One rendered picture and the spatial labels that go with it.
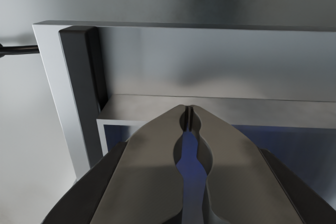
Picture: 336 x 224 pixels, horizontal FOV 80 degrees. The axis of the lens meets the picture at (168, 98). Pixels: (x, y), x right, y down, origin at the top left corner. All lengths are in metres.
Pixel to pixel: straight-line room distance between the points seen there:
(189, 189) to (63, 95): 0.15
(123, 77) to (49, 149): 1.52
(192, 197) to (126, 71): 0.15
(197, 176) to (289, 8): 1.00
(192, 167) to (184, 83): 0.09
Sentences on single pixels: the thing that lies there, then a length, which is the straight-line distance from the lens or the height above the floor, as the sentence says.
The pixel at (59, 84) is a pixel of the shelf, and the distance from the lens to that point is 0.18.
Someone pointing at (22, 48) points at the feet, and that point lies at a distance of 1.21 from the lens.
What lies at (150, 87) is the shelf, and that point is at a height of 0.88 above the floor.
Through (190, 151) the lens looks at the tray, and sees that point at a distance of 0.19.
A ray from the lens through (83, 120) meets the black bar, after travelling 0.16.
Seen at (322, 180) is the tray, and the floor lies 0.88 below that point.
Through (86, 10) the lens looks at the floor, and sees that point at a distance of 1.12.
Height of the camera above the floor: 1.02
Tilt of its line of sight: 61 degrees down
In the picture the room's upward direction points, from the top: 174 degrees counter-clockwise
